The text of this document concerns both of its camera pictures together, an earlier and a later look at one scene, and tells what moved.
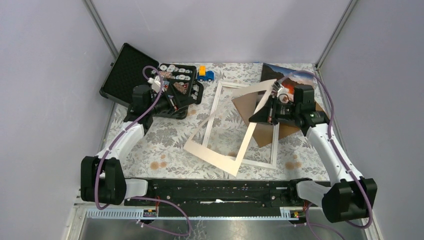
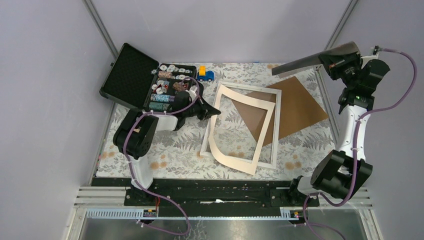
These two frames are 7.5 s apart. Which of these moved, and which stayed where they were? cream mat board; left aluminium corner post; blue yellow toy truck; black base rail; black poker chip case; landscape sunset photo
Moved: cream mat board; landscape sunset photo
Stayed: black poker chip case; blue yellow toy truck; black base rail; left aluminium corner post
